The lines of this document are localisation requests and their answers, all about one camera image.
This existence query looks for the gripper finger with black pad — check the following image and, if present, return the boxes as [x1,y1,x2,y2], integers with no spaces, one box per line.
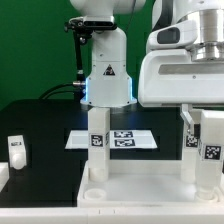
[180,104,195,134]

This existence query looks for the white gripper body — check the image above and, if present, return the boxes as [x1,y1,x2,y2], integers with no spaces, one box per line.
[138,49,224,107]

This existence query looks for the white desk top panel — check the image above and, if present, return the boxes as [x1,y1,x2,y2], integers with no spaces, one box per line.
[77,160,224,208]

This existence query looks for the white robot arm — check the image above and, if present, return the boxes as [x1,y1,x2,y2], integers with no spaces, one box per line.
[68,0,224,134]

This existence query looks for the white left corner block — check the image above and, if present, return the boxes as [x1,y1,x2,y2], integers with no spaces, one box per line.
[0,162,9,192]

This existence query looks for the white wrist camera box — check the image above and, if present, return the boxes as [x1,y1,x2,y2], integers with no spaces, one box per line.
[146,20,198,53]

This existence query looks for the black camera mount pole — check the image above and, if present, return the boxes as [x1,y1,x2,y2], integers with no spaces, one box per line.
[73,32,85,87]

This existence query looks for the black camera on mount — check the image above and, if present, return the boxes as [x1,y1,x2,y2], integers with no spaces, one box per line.
[64,16,117,33]

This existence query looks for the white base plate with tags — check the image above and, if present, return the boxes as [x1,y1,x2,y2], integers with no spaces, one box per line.
[65,130,157,149]

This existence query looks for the black cables behind base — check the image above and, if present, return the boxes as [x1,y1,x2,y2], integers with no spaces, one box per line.
[38,83,83,100]

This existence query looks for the white front rail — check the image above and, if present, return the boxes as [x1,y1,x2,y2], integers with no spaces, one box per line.
[0,207,224,224]

